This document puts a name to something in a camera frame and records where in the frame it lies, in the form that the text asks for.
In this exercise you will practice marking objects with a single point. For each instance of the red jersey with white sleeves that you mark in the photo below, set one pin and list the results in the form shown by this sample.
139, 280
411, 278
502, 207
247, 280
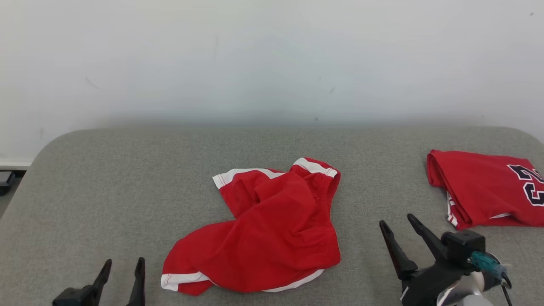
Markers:
480, 187

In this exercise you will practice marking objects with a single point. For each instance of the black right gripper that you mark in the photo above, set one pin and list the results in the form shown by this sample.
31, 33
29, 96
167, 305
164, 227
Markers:
425, 284

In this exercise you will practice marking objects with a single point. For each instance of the grey metal frame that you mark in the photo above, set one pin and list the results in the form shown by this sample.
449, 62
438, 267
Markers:
6, 178

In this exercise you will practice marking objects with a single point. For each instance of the red shorts with white trim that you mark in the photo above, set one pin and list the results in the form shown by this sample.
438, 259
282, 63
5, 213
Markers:
272, 233

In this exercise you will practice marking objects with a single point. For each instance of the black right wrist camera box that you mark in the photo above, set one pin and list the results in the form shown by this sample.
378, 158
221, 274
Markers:
463, 246

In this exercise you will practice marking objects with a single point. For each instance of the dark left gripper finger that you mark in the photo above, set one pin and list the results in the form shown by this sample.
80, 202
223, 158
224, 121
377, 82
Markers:
139, 284
102, 280

